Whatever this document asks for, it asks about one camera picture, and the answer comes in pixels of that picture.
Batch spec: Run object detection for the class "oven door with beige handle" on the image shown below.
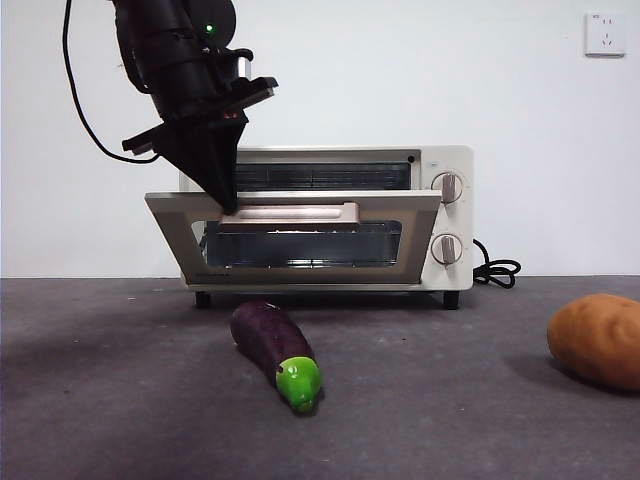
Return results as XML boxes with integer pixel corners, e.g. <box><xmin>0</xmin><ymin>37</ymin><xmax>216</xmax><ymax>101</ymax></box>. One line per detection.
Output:
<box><xmin>144</xmin><ymin>189</ymin><xmax>444</xmax><ymax>291</ymax></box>

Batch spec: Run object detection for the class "brown potato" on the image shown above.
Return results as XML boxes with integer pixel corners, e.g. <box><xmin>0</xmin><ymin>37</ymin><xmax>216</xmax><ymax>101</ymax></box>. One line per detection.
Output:
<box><xmin>546</xmin><ymin>293</ymin><xmax>640</xmax><ymax>393</ymax></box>

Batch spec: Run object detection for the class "beige oven knob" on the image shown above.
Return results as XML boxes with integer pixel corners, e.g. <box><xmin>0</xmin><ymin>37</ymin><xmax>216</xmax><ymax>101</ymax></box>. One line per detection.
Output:
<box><xmin>430</xmin><ymin>172</ymin><xmax>464</xmax><ymax>205</ymax></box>
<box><xmin>431</xmin><ymin>233</ymin><xmax>464</xmax><ymax>266</ymax></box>

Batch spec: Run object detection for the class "cream white toaster oven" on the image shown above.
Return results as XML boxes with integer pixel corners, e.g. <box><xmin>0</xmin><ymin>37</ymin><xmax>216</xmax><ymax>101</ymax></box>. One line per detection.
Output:
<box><xmin>179</xmin><ymin>144</ymin><xmax>475</xmax><ymax>311</ymax></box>

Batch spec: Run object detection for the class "purple toy eggplant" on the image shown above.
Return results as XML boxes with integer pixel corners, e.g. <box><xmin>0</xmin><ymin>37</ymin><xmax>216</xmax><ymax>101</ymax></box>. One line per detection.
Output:
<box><xmin>229</xmin><ymin>299</ymin><xmax>321</xmax><ymax>415</ymax></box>

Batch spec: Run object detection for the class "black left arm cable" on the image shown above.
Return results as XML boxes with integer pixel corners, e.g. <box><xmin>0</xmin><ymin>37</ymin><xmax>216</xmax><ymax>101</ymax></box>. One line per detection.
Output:
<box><xmin>61</xmin><ymin>0</ymin><xmax>159</xmax><ymax>164</ymax></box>

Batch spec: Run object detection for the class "black oven power cord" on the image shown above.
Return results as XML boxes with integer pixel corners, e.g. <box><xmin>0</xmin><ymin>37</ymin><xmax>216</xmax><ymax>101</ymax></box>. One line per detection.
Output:
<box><xmin>472</xmin><ymin>238</ymin><xmax>522</xmax><ymax>291</ymax></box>

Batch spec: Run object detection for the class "white wall socket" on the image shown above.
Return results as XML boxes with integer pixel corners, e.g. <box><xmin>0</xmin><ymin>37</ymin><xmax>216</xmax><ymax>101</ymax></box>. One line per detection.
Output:
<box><xmin>584</xmin><ymin>12</ymin><xmax>627</xmax><ymax>59</ymax></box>

